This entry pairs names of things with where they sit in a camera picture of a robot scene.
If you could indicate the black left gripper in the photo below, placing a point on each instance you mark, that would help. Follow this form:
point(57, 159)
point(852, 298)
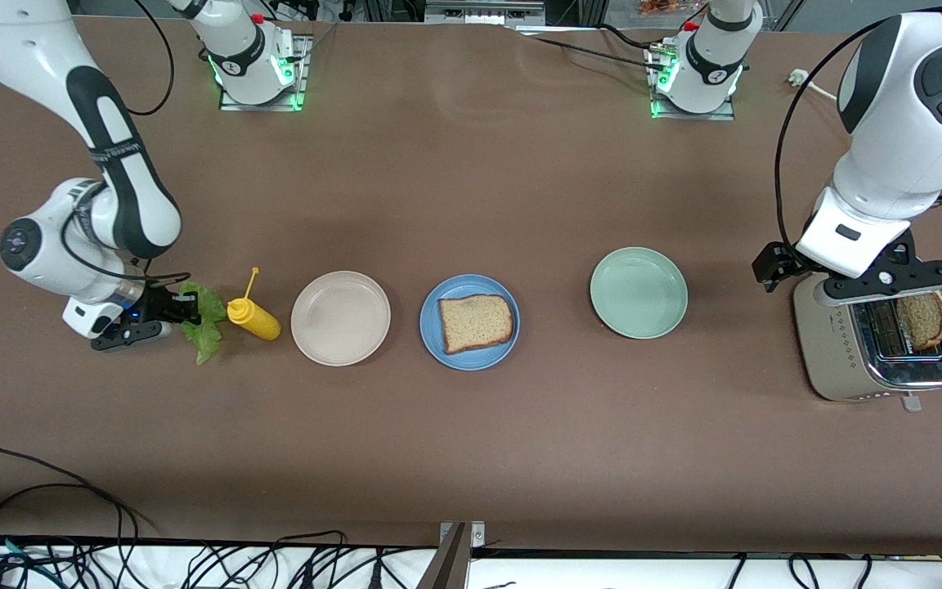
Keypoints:
point(775, 263)

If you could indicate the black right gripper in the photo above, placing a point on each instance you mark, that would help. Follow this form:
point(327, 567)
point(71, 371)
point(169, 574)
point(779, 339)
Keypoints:
point(158, 306)

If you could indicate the green lettuce leaf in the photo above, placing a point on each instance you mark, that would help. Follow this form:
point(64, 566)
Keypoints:
point(209, 339)

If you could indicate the yellow mustard squeeze bottle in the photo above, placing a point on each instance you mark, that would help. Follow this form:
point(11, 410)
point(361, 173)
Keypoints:
point(258, 321)

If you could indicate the brown bread slice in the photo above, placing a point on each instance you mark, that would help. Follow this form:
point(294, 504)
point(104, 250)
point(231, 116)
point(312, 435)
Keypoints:
point(925, 325)
point(475, 323)

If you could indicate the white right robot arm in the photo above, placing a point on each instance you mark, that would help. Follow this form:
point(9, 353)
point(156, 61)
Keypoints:
point(29, 49)

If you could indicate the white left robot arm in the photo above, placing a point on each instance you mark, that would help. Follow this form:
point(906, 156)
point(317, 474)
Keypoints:
point(912, 139)

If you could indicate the pale green round plate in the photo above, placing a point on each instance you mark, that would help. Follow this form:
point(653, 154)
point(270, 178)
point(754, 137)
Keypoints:
point(639, 293)

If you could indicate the beige round plate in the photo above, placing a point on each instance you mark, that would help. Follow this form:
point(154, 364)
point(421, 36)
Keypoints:
point(340, 319)

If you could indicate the blue round plate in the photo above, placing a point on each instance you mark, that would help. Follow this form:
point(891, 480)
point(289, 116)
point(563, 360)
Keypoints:
point(455, 286)

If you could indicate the beige chrome toaster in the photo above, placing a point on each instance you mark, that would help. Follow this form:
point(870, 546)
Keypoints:
point(827, 352)

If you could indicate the orange snack package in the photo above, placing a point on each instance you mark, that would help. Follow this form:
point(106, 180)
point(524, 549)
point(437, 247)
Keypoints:
point(659, 8)

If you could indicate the grey box behind table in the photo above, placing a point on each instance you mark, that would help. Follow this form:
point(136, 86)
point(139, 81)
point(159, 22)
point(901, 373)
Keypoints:
point(483, 12)

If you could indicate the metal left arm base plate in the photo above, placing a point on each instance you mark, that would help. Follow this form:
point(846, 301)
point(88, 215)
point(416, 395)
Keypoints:
point(692, 116)

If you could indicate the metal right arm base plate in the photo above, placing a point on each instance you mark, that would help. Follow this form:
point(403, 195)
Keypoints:
point(299, 74)

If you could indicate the metal table edge bracket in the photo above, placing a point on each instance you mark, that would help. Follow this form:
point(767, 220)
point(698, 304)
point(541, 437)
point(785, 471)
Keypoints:
point(455, 556)

